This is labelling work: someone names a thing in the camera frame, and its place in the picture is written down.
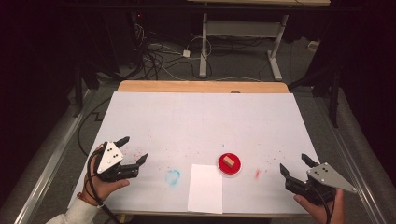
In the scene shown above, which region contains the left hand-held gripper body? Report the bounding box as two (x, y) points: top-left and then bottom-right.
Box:
(95, 141), (140, 183)

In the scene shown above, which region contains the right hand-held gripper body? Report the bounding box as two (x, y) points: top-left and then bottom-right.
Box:
(285, 161), (358, 206)

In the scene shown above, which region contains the round red dish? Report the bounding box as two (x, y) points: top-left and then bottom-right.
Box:
(217, 152), (243, 177)

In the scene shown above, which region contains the person's left hand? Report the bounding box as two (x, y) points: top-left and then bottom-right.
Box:
(82, 144), (131, 203)

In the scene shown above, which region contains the person's right hand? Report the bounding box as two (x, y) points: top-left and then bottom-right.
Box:
(293, 189), (345, 224)

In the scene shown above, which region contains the large white table mat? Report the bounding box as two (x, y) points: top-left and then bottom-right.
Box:
(67, 91), (320, 217)

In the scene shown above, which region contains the black metal stand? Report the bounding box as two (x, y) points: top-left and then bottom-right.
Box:
(288, 62), (344, 129)
(64, 18), (94, 119)

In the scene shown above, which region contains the white paper sheet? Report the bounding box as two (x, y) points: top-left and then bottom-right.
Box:
(187, 163), (224, 215)

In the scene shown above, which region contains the wooden table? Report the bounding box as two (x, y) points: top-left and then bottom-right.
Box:
(110, 79), (312, 219)

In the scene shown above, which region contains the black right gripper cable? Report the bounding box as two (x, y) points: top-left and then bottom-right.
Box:
(311, 186), (336, 218)

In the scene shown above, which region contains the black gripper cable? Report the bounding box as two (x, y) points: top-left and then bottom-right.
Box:
(86, 150), (121, 224)
(311, 186), (336, 218)

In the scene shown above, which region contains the metal floor rail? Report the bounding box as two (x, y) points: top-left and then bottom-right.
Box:
(12, 90), (96, 224)
(314, 92), (389, 224)

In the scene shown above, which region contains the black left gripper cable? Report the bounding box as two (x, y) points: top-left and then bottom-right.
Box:
(86, 150), (121, 224)

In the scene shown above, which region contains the black floor cable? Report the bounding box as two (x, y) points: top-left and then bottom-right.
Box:
(77, 97), (112, 157)

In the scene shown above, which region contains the red cord bracelet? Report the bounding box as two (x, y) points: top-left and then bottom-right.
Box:
(76, 191), (98, 207)

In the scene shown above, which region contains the tangle of floor cables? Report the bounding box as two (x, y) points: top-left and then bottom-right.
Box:
(129, 12), (216, 81)

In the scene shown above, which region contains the white metal desk frame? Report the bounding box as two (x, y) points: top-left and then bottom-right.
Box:
(198, 12), (290, 82)

